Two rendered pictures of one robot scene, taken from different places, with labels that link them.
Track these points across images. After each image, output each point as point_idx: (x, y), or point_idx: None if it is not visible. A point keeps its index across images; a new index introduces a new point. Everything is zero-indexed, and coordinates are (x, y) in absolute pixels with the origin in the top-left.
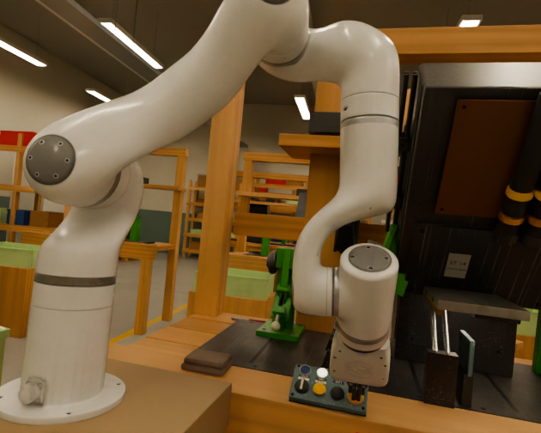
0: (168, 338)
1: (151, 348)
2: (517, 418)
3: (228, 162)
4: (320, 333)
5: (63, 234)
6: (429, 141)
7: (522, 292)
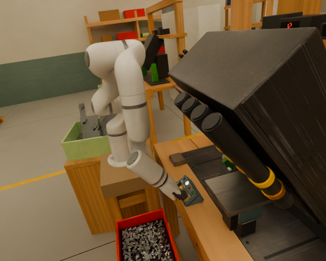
0: (194, 141)
1: (182, 144)
2: (253, 259)
3: None
4: None
5: (109, 121)
6: None
7: (294, 203)
